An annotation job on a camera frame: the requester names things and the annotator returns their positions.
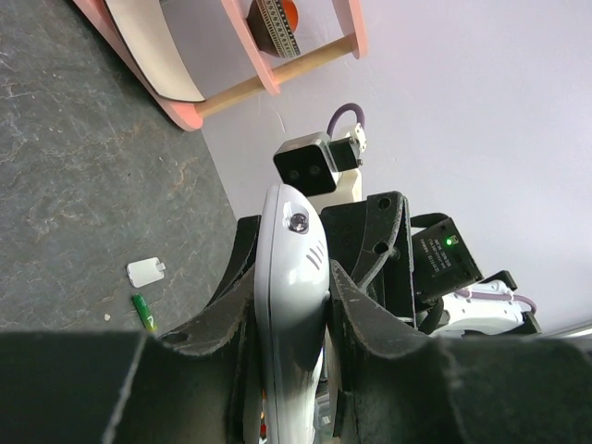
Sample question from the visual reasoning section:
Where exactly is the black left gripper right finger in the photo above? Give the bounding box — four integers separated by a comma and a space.
329, 263, 591, 443

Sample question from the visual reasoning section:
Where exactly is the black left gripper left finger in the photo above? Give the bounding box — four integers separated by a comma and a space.
1, 273, 262, 443

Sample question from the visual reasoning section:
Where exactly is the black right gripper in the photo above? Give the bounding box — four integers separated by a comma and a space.
206, 191, 413, 319

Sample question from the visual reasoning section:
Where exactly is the white battery cover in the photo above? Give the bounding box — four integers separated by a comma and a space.
126, 257, 166, 289

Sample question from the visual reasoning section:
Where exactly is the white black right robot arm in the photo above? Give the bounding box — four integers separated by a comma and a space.
320, 191, 540, 337

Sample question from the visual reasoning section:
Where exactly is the green battery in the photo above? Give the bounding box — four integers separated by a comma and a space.
131, 294, 157, 333

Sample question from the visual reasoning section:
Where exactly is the patterned dark bowl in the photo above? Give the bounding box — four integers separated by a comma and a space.
246, 0, 301, 58

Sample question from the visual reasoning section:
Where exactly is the pink three-tier shelf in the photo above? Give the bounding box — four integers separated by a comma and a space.
74, 1, 368, 131

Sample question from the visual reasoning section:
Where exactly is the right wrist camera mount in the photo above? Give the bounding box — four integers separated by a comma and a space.
273, 123, 367, 212

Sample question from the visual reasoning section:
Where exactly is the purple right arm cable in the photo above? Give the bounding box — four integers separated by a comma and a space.
327, 103, 537, 314

